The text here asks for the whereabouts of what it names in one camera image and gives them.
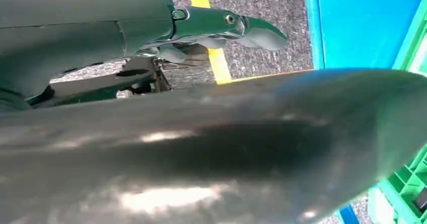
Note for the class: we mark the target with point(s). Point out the blue plastic tray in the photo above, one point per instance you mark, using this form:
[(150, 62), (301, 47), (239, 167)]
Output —
[(363, 22)]

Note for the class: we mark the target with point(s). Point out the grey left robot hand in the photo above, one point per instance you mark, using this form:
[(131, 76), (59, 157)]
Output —
[(207, 149)]

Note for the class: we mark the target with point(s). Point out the grey ribbed left arm sleeve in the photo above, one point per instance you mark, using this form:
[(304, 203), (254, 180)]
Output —
[(11, 100)]

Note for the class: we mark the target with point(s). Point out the green plastic crate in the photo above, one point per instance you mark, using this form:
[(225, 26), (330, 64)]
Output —
[(405, 185)]

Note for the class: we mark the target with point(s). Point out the yellow tape strip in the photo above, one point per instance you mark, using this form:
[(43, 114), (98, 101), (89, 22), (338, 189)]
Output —
[(267, 75), (217, 60)]

